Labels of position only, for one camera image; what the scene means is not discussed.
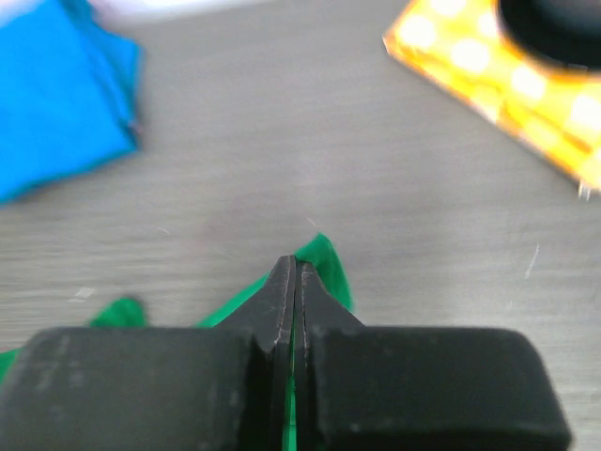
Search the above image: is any orange checkered cloth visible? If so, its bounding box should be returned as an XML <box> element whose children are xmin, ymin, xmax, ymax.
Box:
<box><xmin>383</xmin><ymin>1</ymin><xmax>600</xmax><ymax>195</ymax></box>

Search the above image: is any blue t shirt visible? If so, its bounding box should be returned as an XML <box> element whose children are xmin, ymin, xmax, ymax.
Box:
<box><xmin>1</xmin><ymin>1</ymin><xmax>142</xmax><ymax>203</ymax></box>

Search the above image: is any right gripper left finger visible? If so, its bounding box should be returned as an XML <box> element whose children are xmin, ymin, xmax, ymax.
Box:
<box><xmin>1</xmin><ymin>256</ymin><xmax>297</xmax><ymax>450</ymax></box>

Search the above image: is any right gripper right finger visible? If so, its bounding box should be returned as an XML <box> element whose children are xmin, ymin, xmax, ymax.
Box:
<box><xmin>294</xmin><ymin>263</ymin><xmax>572</xmax><ymax>450</ymax></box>

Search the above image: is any black saucer plate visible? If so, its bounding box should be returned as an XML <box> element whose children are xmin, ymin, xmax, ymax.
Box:
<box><xmin>497</xmin><ymin>0</ymin><xmax>600</xmax><ymax>72</ymax></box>

